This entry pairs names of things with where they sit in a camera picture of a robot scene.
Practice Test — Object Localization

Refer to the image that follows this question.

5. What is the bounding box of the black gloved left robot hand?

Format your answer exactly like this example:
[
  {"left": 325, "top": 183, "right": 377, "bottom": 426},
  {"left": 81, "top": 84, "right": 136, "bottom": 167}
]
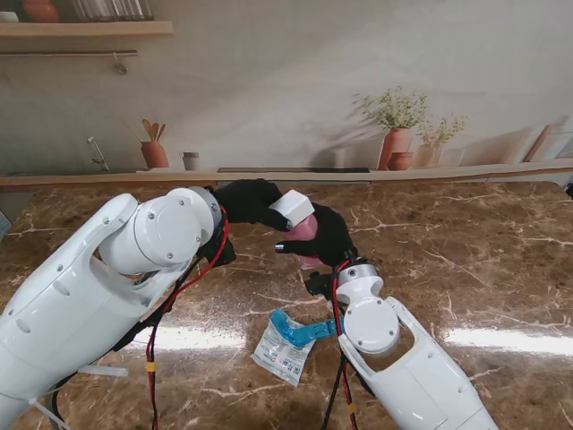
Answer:
[{"left": 212, "top": 177, "right": 292, "bottom": 233}]

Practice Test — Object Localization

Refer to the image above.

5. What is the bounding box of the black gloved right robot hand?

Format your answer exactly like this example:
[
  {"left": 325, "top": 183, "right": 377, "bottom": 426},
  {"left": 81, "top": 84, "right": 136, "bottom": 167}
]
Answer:
[{"left": 273, "top": 202, "right": 358, "bottom": 270}]

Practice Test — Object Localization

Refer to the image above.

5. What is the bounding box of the clear bottle with pink seasoning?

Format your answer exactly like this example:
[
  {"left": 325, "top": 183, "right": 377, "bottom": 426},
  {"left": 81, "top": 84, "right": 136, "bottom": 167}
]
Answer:
[{"left": 284, "top": 213, "right": 321, "bottom": 272}]

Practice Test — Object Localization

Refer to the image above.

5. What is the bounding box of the white square bottle cap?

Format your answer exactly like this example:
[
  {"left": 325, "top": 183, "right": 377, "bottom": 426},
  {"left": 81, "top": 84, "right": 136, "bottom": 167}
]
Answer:
[{"left": 268, "top": 189, "right": 316, "bottom": 229}]

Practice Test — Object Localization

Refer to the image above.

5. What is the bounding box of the blue plastic bag clip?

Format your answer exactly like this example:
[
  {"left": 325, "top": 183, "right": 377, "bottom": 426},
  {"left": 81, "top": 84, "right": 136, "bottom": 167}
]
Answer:
[{"left": 286, "top": 316, "right": 346, "bottom": 347}]

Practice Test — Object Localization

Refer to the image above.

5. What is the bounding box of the white blue seasoning refill bag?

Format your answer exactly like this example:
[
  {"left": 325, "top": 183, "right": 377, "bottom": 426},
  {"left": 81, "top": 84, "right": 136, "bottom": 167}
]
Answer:
[{"left": 250, "top": 306, "right": 317, "bottom": 389}]

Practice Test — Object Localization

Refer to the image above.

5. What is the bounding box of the printed kitchen backdrop banner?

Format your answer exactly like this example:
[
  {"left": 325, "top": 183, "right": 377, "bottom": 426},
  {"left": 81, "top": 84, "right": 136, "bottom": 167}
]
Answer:
[{"left": 0, "top": 0, "right": 573, "bottom": 194}]

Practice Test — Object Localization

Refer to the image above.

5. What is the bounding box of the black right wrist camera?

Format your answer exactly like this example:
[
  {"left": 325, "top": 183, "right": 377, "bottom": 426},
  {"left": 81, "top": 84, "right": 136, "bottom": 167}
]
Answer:
[{"left": 304, "top": 271, "right": 336, "bottom": 299}]

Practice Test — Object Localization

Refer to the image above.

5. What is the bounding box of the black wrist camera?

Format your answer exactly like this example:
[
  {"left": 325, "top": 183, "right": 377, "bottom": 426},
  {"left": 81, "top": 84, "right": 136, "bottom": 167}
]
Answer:
[
  {"left": 304, "top": 271, "right": 336, "bottom": 299},
  {"left": 203, "top": 232, "right": 237, "bottom": 270}
]

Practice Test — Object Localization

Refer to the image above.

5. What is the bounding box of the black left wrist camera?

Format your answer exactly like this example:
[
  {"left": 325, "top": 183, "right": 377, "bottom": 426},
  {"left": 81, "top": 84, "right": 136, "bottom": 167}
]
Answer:
[{"left": 203, "top": 232, "right": 237, "bottom": 270}]

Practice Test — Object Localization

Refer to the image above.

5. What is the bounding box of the red black right arm cable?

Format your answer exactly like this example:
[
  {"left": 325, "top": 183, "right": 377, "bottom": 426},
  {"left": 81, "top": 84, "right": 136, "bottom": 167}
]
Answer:
[{"left": 320, "top": 257, "right": 375, "bottom": 430}]

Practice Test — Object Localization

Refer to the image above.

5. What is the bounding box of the red black arm cable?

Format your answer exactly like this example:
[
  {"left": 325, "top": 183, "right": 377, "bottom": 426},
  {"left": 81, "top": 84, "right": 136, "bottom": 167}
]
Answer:
[
  {"left": 48, "top": 203, "right": 232, "bottom": 430},
  {"left": 320, "top": 257, "right": 375, "bottom": 430}
]

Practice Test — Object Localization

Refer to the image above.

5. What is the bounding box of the red black left arm cable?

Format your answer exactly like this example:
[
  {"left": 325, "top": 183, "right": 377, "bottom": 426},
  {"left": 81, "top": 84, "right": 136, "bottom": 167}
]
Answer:
[{"left": 48, "top": 203, "right": 232, "bottom": 430}]

